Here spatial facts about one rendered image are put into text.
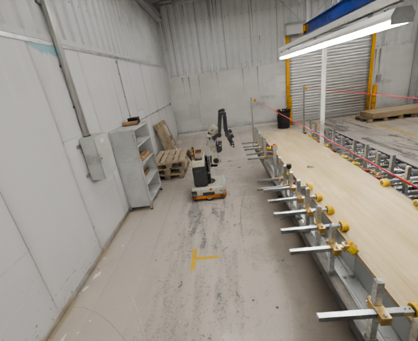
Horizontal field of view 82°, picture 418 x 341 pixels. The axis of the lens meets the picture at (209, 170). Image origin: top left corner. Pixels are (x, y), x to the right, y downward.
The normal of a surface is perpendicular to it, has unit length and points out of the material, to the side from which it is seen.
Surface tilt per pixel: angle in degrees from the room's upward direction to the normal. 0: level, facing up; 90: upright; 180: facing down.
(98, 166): 90
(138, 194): 90
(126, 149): 90
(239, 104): 90
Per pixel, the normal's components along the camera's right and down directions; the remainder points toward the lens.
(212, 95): -0.03, 0.36
